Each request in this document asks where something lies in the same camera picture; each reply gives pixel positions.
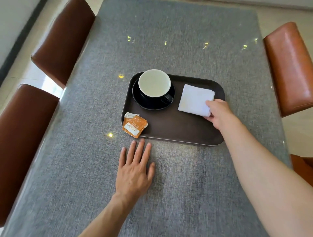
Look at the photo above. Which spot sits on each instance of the person's left hand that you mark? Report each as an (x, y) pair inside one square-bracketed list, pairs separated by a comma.
[(132, 178)]

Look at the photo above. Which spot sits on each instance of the white cloth napkin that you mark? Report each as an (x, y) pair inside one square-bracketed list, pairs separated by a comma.
[(193, 98)]

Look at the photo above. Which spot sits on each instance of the dark brown tray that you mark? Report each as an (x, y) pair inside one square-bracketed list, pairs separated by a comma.
[(176, 127)]

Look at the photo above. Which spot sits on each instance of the brown leather chair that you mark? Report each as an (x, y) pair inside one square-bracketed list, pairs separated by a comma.
[(63, 44), (304, 168), (291, 68), (24, 136)]

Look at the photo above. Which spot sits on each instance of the person's right hand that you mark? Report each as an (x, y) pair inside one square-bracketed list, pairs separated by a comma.
[(221, 113)]

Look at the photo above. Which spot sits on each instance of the black cup white inside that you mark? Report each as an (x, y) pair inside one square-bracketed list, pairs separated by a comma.
[(154, 83)]

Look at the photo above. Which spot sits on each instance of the black saucer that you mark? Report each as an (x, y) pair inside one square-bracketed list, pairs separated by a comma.
[(146, 106)]

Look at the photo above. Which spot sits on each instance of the orange and white sachet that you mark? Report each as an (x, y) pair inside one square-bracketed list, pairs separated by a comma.
[(135, 125), (128, 115)]

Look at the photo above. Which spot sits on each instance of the grey fabric tablecloth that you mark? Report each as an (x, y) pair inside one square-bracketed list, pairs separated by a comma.
[(171, 36)]

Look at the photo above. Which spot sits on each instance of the person's right forearm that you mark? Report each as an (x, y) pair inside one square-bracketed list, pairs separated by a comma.
[(264, 175)]

